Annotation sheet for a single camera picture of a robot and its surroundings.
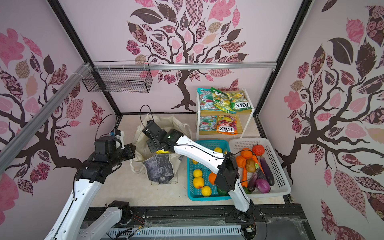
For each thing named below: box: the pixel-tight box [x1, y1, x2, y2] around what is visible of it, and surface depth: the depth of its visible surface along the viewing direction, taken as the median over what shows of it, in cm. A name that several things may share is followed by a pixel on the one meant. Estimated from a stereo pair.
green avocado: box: [217, 187, 230, 196], surface depth 78 cm
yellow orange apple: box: [193, 177, 205, 189], surface depth 81 cm
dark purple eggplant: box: [260, 156, 275, 187], surface depth 87 cm
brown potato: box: [245, 159, 256, 173], surface depth 86 cm
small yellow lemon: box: [193, 169, 203, 178], surface depth 85 cm
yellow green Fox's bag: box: [226, 91, 252, 112], surface depth 76 cm
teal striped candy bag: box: [197, 88, 219, 111], surface depth 78 cm
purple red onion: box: [255, 178, 271, 194], surface depth 77 cm
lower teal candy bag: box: [199, 115, 217, 132], surface depth 91 cm
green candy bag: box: [210, 87, 237, 115], surface depth 76 cm
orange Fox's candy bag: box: [216, 115, 238, 136], surface depth 91 cm
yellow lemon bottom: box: [201, 186, 212, 198], surface depth 79 cm
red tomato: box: [252, 144, 265, 156], surface depth 92 cm
